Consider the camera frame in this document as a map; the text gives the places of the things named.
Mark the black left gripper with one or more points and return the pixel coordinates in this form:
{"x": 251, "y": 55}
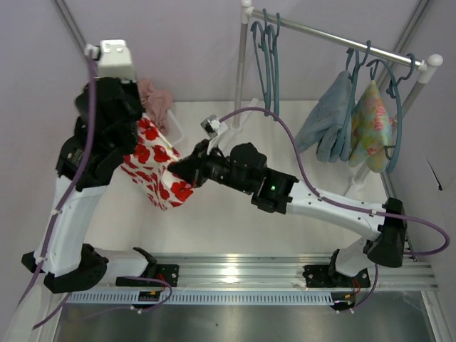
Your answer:
{"x": 125, "y": 143}

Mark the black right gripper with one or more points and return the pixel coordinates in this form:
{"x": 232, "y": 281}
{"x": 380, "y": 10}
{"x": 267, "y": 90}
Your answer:
{"x": 199, "y": 167}

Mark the red poppy print skirt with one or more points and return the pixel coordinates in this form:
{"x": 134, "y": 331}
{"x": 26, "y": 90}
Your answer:
{"x": 147, "y": 168}

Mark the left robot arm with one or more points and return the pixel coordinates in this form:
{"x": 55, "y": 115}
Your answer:
{"x": 68, "y": 263}

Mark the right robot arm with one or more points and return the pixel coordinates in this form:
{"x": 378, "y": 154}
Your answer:
{"x": 382, "y": 232}

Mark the teal hanger with blue garment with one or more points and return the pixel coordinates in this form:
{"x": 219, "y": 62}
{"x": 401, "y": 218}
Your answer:
{"x": 353, "y": 80}

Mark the teal hanger with floral garment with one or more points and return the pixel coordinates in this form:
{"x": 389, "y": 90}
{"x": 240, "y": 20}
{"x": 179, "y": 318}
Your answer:
{"x": 375, "y": 129}

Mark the white plastic laundry basket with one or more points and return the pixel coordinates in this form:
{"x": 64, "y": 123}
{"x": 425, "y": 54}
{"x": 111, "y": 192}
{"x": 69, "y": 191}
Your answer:
{"x": 175, "y": 134}

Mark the pink crumpled garment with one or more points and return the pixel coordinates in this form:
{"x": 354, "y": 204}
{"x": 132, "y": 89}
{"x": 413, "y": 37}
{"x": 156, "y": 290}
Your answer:
{"x": 156, "y": 103}

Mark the light blue fleece garment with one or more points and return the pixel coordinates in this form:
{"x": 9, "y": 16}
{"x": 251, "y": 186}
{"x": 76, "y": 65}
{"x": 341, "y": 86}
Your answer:
{"x": 323, "y": 126}

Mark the pastel floral garment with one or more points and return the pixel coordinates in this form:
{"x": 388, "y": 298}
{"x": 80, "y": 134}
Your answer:
{"x": 354, "y": 159}

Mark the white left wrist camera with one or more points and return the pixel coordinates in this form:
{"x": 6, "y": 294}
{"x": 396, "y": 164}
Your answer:
{"x": 113, "y": 59}

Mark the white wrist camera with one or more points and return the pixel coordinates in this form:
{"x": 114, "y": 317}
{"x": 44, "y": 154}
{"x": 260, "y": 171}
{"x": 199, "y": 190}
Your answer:
{"x": 215, "y": 129}
{"x": 113, "y": 59}

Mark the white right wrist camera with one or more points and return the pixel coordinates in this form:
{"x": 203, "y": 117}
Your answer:
{"x": 215, "y": 129}

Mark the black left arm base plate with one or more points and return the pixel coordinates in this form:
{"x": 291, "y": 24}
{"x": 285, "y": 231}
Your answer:
{"x": 164, "y": 272}

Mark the grey corner frame post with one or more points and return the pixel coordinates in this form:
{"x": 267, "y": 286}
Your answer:
{"x": 69, "y": 23}

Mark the white slotted cable duct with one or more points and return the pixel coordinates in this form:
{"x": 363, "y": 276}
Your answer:
{"x": 187, "y": 297}

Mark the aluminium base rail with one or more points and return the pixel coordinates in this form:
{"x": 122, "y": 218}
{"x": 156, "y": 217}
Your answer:
{"x": 259, "y": 272}

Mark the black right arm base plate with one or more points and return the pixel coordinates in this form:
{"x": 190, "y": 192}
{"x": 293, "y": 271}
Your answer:
{"x": 326, "y": 276}

